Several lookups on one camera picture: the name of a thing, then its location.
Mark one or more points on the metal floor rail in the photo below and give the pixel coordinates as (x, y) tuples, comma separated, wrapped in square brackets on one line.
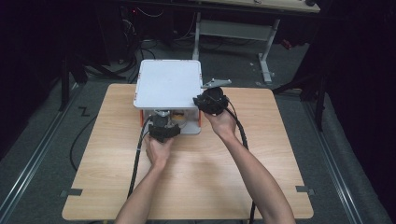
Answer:
[(31, 165), (336, 177)]

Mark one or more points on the grey tape strip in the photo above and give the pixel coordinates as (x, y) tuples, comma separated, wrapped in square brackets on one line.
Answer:
[(304, 189), (72, 192)]

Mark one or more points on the person's left hand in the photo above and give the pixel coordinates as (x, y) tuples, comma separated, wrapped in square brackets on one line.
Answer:
[(158, 154)]

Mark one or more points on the small red object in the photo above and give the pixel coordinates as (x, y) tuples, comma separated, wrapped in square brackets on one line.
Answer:
[(286, 44)]

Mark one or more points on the white microwave oven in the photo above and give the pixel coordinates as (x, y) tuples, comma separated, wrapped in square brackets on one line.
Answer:
[(168, 84)]

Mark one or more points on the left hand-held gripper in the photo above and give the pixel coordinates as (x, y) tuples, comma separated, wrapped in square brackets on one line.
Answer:
[(163, 129)]

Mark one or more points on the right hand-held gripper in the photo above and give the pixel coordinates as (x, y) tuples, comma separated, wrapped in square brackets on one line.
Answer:
[(211, 101)]

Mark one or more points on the desk with white legs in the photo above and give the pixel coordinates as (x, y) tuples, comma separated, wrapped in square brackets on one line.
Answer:
[(233, 29)]

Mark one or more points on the white round plate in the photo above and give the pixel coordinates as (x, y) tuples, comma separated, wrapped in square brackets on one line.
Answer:
[(184, 123)]

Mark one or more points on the black metal stand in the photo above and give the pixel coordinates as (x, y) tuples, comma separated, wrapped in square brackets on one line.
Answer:
[(320, 105), (64, 87)]

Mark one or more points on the bread piece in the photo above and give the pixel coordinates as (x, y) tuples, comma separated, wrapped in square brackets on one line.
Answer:
[(178, 118)]

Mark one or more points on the person's right hand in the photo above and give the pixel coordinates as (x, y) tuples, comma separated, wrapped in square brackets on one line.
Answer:
[(224, 124)]

